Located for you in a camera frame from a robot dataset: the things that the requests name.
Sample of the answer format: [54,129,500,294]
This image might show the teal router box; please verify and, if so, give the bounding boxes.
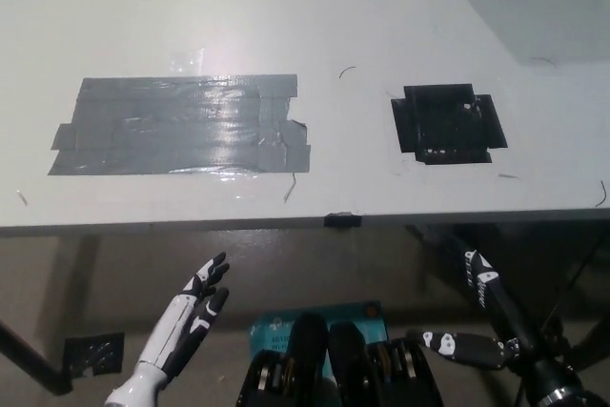
[248,300,387,365]

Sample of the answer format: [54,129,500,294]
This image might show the grey duct tape patch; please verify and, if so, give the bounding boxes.
[47,73,312,177]

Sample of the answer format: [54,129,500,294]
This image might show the black slanted table leg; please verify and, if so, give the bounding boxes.
[0,318,73,397]

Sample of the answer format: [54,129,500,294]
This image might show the black tape square patch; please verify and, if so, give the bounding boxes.
[390,84,509,166]

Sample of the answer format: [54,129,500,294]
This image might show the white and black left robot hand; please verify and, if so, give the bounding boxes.
[104,252,231,407]

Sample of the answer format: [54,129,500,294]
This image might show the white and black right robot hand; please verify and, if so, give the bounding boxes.
[404,248,545,376]

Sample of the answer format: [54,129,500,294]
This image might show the clear tape patch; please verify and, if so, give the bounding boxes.
[166,47,206,75]

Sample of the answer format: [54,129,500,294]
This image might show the small black tape strip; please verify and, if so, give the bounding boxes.
[323,210,362,230]

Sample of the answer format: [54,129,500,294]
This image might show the black tape floor patch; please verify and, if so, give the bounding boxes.
[63,333,125,376]

